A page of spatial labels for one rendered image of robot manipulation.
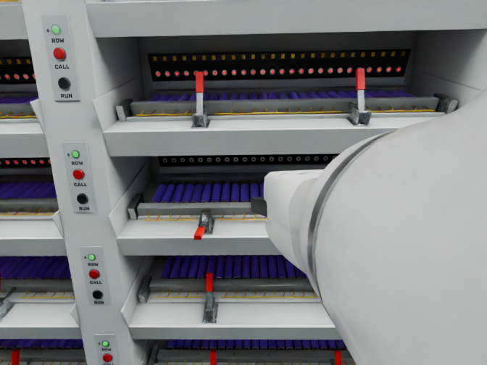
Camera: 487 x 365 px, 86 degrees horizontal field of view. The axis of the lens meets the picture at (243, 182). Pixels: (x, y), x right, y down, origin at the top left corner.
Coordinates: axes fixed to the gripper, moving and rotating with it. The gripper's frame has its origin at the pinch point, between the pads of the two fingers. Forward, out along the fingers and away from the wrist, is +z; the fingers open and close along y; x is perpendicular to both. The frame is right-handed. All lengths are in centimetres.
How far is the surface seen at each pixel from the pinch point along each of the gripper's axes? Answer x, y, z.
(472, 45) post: -22.8, -30.5, 17.2
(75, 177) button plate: -2.5, 35.4, 16.7
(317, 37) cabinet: -32.2, -9.4, 31.9
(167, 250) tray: 11.5, 21.5, 21.1
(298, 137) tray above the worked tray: -8.5, -2.0, 16.6
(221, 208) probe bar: 3.9, 11.5, 23.1
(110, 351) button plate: 32, 34, 24
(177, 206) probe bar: 3.5, 20.1, 23.6
